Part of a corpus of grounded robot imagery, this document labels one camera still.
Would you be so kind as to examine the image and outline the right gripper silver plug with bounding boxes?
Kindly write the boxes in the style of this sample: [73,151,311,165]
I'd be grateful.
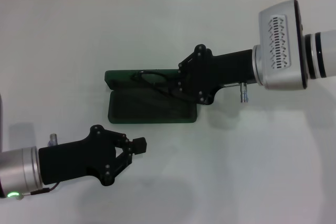
[240,82,250,103]

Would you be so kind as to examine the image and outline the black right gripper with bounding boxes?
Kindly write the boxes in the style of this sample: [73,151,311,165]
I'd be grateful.
[170,43,257,105]

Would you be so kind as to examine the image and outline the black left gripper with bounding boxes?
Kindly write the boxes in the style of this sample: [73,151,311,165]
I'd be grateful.
[38,124,148,187]

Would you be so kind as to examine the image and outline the gripper silver plug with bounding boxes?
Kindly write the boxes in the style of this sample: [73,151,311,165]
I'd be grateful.
[240,82,250,103]
[47,133,59,147]

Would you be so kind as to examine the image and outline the green glasses case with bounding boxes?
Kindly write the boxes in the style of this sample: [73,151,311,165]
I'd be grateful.
[104,69,198,125]

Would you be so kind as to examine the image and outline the black glasses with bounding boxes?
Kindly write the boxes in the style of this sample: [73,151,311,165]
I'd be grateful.
[130,69,182,99]

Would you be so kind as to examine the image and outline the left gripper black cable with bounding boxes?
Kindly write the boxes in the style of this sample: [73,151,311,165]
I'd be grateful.
[18,183,60,199]

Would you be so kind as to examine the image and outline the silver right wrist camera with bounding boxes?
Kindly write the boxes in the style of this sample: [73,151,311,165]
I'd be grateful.
[258,0,308,90]

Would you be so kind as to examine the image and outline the left gripper silver plug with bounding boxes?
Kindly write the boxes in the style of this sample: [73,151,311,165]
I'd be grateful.
[47,133,59,147]

